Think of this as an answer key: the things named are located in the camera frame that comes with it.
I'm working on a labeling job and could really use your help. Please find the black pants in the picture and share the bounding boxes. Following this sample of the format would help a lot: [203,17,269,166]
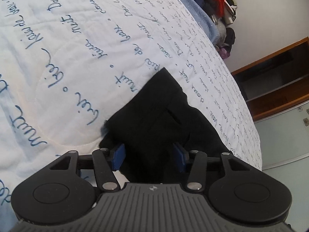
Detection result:
[99,69,229,184]

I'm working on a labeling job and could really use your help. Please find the wooden door frame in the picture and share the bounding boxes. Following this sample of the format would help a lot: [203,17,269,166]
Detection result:
[232,37,308,121]

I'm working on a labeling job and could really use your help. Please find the pile of clothes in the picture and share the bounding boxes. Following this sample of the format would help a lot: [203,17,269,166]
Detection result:
[194,0,238,59]

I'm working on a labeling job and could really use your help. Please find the light blue blanket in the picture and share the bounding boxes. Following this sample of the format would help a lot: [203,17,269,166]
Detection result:
[179,0,220,45]

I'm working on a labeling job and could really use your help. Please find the white quilt with blue script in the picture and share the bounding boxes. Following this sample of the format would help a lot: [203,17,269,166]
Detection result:
[1,0,262,231]

